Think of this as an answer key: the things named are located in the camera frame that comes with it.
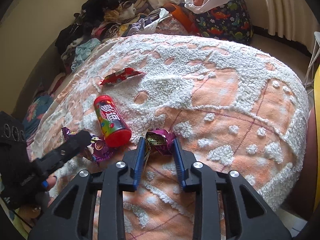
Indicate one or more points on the person's left hand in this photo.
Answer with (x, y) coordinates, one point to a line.
(52, 182)

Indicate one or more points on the yellow waste bin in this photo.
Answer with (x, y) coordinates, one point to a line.
(317, 80)

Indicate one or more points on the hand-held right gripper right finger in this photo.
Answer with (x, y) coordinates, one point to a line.
(180, 167)

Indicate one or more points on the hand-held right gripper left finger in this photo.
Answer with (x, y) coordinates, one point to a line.
(137, 167)

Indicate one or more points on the pile of clothes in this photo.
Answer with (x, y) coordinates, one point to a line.
(100, 17)

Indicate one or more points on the purple snack packet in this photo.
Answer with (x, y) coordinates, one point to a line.
(100, 151)

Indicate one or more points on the pink floral cloth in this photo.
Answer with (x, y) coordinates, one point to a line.
(172, 26)

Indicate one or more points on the orange white tufted blanket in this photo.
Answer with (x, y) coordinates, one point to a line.
(212, 92)

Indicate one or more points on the red snack packet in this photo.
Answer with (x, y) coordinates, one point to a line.
(120, 76)

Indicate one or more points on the dinosaur print laundry basket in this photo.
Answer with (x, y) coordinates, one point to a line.
(225, 25)

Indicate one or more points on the red candy can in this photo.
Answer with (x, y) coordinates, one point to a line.
(110, 120)

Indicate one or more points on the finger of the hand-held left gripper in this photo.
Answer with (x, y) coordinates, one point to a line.
(72, 145)

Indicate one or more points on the purple candy wrapper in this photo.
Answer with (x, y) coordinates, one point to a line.
(162, 142)

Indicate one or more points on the blue floral pillow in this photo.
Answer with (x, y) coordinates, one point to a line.
(37, 112)

